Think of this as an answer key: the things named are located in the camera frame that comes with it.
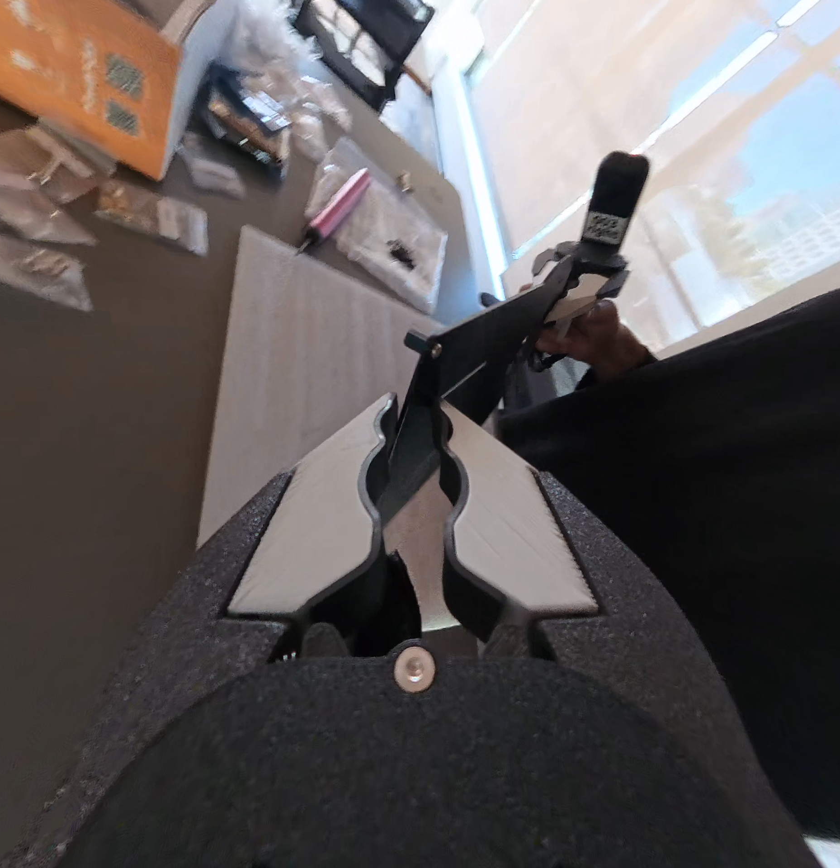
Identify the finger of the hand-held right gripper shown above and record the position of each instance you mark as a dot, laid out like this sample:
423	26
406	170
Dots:
586	295

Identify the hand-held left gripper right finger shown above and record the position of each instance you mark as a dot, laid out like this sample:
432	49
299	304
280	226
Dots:
522	536

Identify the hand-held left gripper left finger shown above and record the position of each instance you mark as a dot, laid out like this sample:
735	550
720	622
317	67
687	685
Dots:
311	536

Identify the black metal plate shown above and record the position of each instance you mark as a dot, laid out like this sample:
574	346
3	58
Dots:
488	339

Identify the small black spacer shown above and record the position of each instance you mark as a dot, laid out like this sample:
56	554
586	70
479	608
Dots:
416	341

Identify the pile of black screws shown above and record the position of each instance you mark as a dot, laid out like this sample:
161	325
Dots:
401	252

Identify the person's right forearm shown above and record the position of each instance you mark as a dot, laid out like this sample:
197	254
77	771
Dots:
745	352

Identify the dark grey desk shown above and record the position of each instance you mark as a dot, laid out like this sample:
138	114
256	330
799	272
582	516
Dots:
121	407

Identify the person's right hand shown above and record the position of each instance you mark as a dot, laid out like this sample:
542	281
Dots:
610	346

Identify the window with roller blinds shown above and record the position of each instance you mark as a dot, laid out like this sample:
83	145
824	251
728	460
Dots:
664	169

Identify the white foam sheet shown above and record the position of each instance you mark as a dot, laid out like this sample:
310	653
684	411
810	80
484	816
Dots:
291	352

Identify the large clear plastic bag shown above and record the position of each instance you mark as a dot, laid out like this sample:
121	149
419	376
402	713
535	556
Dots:
393	217

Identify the small brass fitting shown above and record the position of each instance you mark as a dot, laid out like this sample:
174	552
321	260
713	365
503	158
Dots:
405	182

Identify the wooden side table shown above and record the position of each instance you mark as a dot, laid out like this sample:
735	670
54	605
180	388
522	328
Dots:
418	80

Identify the pink electric screwdriver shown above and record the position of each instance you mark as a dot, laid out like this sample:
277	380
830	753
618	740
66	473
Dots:
338	203

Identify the black wooden chair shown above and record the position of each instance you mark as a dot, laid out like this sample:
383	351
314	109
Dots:
359	47

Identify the dark foil parts bag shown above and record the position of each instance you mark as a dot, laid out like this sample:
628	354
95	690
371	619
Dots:
247	115

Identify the scattered small hardware bags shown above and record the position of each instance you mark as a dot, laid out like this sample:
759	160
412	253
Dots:
40	230

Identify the orange cardboard box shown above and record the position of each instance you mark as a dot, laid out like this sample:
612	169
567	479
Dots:
67	68

